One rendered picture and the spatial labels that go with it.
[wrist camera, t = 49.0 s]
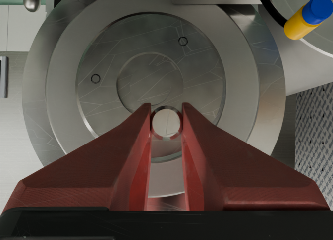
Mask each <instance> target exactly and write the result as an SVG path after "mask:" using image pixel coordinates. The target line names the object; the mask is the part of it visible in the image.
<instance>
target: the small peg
mask: <svg viewBox="0 0 333 240"><path fill-rule="evenodd" d="M182 130H183V117H182V114H181V113H180V112H179V111H178V110H177V109H176V108H174V107H172V106H167V105H165V106H161V107H158V108H157V109H155V110H154V111H153V112H152V114H151V116H150V131H151V133H152V134H153V135H154V136H155V137H156V138H158V139H160V140H163V141H170V140H173V139H175V138H177V137H178V136H179V135H180V134H181V132H182Z"/></svg>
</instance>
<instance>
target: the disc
mask: <svg viewBox="0 0 333 240"><path fill-rule="evenodd" d="M94 1H96V0H62V1H61V2H60V3H59V4H58V5H57V6H56V7H55V8H54V9H53V10H52V11H51V13H50V14H49V15H48V17H47V18H46V19H45V21H44V22H43V24H42V25H41V27H40V29H39V30H38V32H37V34H36V36H35V38H34V40H33V43H32V45H31V47H30V50H29V53H28V56H27V60H26V63H25V68H24V73H23V81H22V108H23V116H24V121H25V125H26V130H27V133H28V136H29V139H30V141H31V144H32V146H33V149H34V151H35V153H36V155H37V157H38V158H39V160H40V162H41V163H42V165H43V167H45V166H47V165H49V164H50V163H52V162H54V161H56V160H58V159H59V158H61V157H63V156H65V155H66V154H65V153H64V151H63V150H62V148H61V147H60V145H59V143H58V141H57V140H56V137H55V135H54V133H53V131H52V128H51V125H50V122H49V118H48V114H47V108H46V99H45V83H46V74H47V69H48V65H49V61H50V58H51V55H52V53H53V50H54V48H55V46H56V44H57V41H58V40H59V38H60V36H61V35H62V33H63V32H64V30H65V29H66V27H67V26H68V25H69V23H70V22H71V21H72V20H73V19H74V18H75V17H76V16H77V15H78V14H79V13H80V12H81V11H82V10H83V9H84V8H86V7H87V6H88V5H90V4H91V3H93V2H94ZM217 5H218V6H219V7H220V8H221V9H223V10H224V11H225V12H226V13H227V14H228V15H229V16H230V17H231V18H232V19H233V20H234V21H235V23H236V24H237V25H238V26H239V28H240V29H241V30H242V32H243V34H244V35H245V37H246V39H247V40H248V42H249V44H250V46H251V49H252V51H253V54H254V56H255V59H256V63H257V67H258V72H259V79H260V102H259V109H258V114H257V118H256V121H255V124H254V127H253V130H252V132H251V135H250V137H249V139H248V141H247V143H248V144H250V145H251V146H253V147H255V148H257V149H258V150H260V151H262V152H264V153H266V154H267V155H269V156H270V155H271V153H272V151H273V149H274V147H275V145H276V142H277V140H278V137H279V133H280V130H281V126H282V122H283V117H284V111H285V100H286V85H285V75H284V69H283V64H282V60H281V57H280V53H279V50H278V48H277V45H276V43H275V40H274V38H273V36H272V34H271V32H270V30H269V28H268V27H267V25H266V24H265V22H264V20H263V19H262V18H261V16H260V15H259V13H258V12H257V11H256V10H255V8H254V7H253V6H252V5H251V4H217ZM147 211H186V201H185V193H181V194H178V195H173V196H168V197H154V198H148V202H147Z"/></svg>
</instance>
